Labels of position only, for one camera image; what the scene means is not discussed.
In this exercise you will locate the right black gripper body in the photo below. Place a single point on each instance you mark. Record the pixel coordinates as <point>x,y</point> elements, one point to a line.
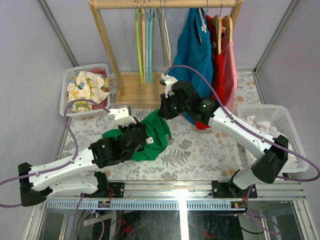
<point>172,107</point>

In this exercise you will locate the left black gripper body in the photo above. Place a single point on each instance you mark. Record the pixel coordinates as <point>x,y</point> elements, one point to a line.
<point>130,127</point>

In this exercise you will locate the green t shirt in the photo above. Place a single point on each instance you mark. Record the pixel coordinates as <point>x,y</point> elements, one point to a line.
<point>157,130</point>

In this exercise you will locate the cream white hanger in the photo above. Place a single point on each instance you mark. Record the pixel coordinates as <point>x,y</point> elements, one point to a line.
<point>166,35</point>

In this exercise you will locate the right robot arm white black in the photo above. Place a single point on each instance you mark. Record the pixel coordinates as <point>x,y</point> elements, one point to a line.
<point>268,151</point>

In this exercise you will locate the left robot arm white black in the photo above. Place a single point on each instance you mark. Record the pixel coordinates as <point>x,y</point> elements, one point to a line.
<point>83,174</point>

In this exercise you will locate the blue t shirt hanging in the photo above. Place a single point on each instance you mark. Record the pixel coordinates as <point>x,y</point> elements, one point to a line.
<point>193,63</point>

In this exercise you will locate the red t shirt hanging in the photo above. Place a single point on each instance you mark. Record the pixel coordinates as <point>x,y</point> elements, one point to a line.
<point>217,79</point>

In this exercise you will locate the pink t shirt hanging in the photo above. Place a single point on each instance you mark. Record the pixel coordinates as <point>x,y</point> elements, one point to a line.
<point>229,73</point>

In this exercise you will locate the white hanger with blue shirt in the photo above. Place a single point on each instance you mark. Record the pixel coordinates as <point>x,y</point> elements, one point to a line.
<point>202,16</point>

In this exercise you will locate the wooden hanger with red shirt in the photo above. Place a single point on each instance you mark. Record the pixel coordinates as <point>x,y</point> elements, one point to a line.
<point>214,25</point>

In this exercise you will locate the wooden hanger with pink shirt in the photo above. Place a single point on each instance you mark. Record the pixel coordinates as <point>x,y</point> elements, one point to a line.
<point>225,22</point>

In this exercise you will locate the teal plastic hanger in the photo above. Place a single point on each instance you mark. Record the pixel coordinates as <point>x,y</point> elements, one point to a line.
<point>151,21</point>

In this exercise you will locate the green plastic hanger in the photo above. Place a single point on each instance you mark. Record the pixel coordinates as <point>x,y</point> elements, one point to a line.
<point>139,41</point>

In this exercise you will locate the blue plastic hanger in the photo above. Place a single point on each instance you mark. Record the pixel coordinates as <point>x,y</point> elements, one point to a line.
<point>147,44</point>

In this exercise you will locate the orange plastic hanger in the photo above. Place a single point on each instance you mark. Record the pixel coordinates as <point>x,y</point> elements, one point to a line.
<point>143,43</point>

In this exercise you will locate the wooden clothes rack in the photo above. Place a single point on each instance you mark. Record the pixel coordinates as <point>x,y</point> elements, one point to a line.
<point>130,90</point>

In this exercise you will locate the floral table cloth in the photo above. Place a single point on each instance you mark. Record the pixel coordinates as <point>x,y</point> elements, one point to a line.
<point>191,154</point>

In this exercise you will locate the left white plastic basket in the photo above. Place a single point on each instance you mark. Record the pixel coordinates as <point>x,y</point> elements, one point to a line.
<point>68,76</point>

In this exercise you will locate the white plastic basket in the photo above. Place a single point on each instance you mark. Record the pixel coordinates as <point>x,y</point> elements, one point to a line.
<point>68,76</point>
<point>278,117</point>

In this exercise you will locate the patterned cream cloth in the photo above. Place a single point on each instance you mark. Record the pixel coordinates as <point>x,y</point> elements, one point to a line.
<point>88,86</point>

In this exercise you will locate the dark red cloth in basket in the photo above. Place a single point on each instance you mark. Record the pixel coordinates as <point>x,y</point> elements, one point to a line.
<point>99,71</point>

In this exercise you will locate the white cloth in basket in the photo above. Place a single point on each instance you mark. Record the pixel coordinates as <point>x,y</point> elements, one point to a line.
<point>266,128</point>

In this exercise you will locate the right white plastic basket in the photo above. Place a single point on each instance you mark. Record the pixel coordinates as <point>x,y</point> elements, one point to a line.
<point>278,117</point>

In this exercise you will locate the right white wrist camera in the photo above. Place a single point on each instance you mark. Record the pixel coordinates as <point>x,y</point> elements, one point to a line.
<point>167,81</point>

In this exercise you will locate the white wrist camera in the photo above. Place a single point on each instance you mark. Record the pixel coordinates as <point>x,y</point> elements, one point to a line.
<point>167,81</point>
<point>122,116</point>

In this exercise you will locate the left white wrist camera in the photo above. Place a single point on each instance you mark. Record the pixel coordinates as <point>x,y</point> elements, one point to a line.
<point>122,116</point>

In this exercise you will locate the aluminium mounting rail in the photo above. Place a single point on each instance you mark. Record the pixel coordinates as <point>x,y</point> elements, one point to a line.
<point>172,195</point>

